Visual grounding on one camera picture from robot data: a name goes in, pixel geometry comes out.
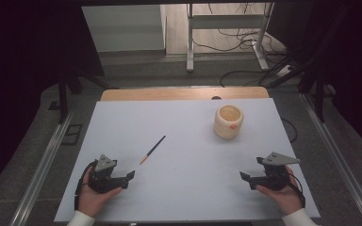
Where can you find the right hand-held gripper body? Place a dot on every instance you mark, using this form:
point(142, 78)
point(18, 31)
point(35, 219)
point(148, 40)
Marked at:
point(276, 174)

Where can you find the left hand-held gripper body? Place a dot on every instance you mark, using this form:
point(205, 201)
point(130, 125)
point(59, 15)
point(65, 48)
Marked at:
point(104, 179)

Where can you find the dark pencil with orange end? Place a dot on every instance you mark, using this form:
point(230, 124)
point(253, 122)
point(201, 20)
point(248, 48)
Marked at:
point(152, 150)

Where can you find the cream round pen holder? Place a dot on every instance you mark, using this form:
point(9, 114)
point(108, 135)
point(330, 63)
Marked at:
point(228, 121)

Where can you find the person's left hand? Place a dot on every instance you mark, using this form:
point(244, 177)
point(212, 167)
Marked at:
point(91, 197)

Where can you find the person's right hand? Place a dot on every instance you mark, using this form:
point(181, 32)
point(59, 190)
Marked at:
point(281, 197)

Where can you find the person's left white sleeve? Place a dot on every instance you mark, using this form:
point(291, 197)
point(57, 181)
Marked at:
point(81, 219)

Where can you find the white board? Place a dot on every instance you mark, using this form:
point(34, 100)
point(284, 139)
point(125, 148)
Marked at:
point(182, 188)

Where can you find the black metal stand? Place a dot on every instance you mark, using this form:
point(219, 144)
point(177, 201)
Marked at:
point(319, 97)
point(63, 94)

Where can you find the wooden table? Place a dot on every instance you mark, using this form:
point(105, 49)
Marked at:
point(169, 93)

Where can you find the white power strip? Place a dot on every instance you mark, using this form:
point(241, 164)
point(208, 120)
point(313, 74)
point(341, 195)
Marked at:
point(285, 71)

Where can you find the dark curtain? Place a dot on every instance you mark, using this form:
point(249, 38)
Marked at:
point(355, 62)
point(22, 78)

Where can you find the white cabinet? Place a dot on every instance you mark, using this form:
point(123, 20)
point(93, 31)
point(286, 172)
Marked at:
point(125, 28)

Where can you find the aluminium rail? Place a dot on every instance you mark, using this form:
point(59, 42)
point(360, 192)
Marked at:
point(41, 175)
point(339, 163)

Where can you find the white metal desk frame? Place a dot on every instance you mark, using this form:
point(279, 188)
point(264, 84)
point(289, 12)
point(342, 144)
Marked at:
point(226, 22)

